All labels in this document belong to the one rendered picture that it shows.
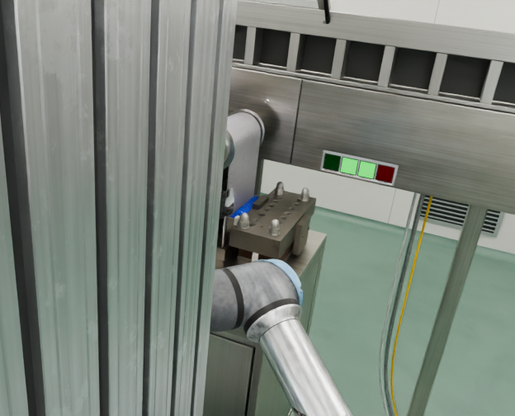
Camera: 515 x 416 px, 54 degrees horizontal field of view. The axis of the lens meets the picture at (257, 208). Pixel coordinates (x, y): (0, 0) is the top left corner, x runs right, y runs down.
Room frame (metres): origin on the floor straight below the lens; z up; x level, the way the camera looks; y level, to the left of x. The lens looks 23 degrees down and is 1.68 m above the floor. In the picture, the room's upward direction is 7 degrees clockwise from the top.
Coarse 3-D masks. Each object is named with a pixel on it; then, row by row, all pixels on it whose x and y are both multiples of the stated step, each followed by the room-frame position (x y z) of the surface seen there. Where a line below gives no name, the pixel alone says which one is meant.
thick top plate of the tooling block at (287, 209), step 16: (272, 192) 1.69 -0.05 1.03; (288, 192) 1.71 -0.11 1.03; (272, 208) 1.55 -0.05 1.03; (288, 208) 1.56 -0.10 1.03; (304, 208) 1.58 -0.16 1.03; (256, 224) 1.41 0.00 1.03; (288, 224) 1.43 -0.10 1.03; (240, 240) 1.35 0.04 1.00; (256, 240) 1.33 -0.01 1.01; (272, 240) 1.32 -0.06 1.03; (288, 240) 1.39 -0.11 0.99; (272, 256) 1.31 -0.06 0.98
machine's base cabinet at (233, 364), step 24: (312, 264) 1.51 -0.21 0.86; (312, 288) 1.59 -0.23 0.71; (312, 312) 1.66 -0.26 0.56; (216, 336) 1.12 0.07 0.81; (216, 360) 1.12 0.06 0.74; (240, 360) 1.09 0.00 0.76; (264, 360) 1.10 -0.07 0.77; (216, 384) 1.12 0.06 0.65; (240, 384) 1.09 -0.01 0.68; (264, 384) 1.14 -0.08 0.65; (216, 408) 1.11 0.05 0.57; (240, 408) 1.09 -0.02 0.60; (264, 408) 1.18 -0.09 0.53; (288, 408) 1.53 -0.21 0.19
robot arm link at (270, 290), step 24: (264, 264) 0.85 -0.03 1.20; (240, 288) 0.78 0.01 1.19; (264, 288) 0.80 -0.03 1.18; (288, 288) 0.82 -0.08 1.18; (240, 312) 0.76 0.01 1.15; (264, 312) 0.76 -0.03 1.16; (288, 312) 0.77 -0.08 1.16; (264, 336) 0.74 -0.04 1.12; (288, 336) 0.73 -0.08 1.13; (288, 360) 0.70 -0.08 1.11; (312, 360) 0.70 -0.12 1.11; (288, 384) 0.67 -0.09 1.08; (312, 384) 0.66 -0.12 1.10; (312, 408) 0.63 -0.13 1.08; (336, 408) 0.63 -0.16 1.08
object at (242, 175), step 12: (252, 156) 1.58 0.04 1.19; (240, 168) 1.50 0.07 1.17; (252, 168) 1.59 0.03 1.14; (228, 180) 1.42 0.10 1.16; (240, 180) 1.51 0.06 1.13; (252, 180) 1.61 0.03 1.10; (240, 192) 1.52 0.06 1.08; (252, 192) 1.62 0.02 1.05; (240, 204) 1.53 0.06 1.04; (228, 216) 1.43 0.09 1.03
